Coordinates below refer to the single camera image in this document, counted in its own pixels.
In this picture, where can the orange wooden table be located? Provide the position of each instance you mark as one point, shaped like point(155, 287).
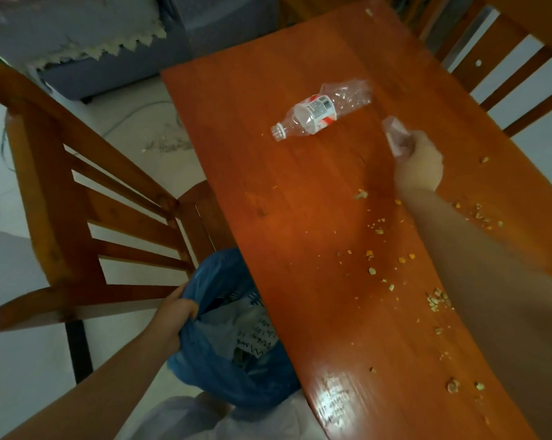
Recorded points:
point(303, 201)

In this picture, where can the clear plastic bottle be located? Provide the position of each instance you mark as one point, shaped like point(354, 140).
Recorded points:
point(312, 114)

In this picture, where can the wooden slat-back chair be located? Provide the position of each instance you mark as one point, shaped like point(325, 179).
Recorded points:
point(42, 187)
point(491, 54)

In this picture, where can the clear zip bag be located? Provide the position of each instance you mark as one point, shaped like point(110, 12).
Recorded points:
point(395, 135)

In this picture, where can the black baseboard strip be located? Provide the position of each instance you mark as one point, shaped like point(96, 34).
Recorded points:
point(79, 352)

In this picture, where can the person's right forearm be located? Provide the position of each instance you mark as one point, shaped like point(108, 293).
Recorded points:
point(496, 307)

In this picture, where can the paper with black squiggles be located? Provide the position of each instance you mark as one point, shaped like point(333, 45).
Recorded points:
point(257, 339)

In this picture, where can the white shorts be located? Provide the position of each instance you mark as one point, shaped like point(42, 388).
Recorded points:
point(189, 421)

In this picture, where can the dark grey bed base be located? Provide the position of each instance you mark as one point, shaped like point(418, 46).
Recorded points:
point(120, 73)

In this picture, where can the person's left hand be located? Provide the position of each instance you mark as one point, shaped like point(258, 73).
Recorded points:
point(172, 320)

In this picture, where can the blue lined waste basket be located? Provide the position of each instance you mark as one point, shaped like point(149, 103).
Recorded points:
point(221, 380)

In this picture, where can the food crumbs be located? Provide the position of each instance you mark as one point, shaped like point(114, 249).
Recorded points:
point(452, 385)

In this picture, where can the person's right hand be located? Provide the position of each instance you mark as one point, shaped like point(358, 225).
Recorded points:
point(420, 169)

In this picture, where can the person's left forearm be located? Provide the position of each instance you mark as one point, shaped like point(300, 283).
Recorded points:
point(97, 398)

